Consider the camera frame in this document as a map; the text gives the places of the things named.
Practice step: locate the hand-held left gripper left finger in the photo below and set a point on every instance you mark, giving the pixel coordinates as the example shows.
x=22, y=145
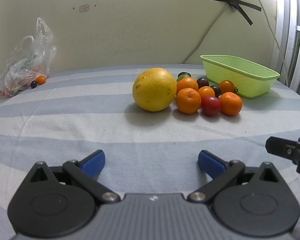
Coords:
x=93, y=161

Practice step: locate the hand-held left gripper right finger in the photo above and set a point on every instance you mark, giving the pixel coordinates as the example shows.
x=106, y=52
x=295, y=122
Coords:
x=210, y=162

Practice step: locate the red cherry tomato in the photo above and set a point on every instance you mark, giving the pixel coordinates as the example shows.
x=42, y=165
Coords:
x=211, y=105

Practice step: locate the orange tangerine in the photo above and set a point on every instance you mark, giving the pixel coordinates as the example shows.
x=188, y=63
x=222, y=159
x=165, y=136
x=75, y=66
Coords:
x=188, y=100
x=187, y=83
x=230, y=103

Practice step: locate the orange cherry tomato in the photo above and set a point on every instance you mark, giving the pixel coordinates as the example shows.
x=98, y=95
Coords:
x=41, y=79
x=226, y=86
x=206, y=92

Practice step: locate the dark purple cherry tomato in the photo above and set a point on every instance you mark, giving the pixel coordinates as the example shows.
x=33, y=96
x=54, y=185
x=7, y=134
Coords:
x=202, y=82
x=216, y=90
x=34, y=84

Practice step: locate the light green plastic basket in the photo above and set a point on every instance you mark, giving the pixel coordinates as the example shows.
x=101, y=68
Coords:
x=242, y=80

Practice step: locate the green cherry tomato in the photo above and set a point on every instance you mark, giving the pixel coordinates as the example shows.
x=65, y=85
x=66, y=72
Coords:
x=183, y=75

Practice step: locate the large yellow grapefruit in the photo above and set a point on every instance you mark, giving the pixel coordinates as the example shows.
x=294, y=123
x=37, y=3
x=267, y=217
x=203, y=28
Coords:
x=153, y=90

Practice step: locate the blue white striped bed sheet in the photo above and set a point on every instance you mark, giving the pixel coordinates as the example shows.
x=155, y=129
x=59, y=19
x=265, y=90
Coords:
x=90, y=120

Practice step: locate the clear plastic bag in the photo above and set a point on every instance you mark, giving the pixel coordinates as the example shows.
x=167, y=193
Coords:
x=27, y=62

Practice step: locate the black tape cross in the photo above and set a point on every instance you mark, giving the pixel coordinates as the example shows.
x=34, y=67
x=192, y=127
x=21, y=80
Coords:
x=233, y=2

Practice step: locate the white window frame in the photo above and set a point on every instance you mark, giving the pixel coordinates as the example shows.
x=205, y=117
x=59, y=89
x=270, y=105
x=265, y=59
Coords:
x=293, y=30

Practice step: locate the small white wall label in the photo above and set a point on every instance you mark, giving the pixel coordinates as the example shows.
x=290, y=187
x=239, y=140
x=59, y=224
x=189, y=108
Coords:
x=84, y=8

